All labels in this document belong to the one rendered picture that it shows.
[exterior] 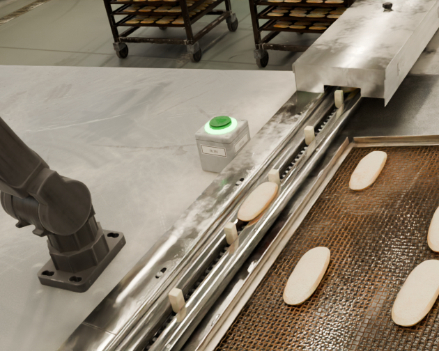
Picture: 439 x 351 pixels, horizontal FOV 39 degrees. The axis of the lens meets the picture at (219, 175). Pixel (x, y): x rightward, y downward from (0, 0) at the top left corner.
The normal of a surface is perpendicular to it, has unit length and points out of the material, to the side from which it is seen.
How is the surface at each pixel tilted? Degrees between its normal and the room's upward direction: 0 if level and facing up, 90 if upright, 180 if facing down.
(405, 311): 9
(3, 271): 0
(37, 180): 21
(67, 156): 0
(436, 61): 0
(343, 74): 90
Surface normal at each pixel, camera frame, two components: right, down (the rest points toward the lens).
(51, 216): 0.80, 0.20
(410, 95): -0.17, -0.83
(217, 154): -0.50, 0.54
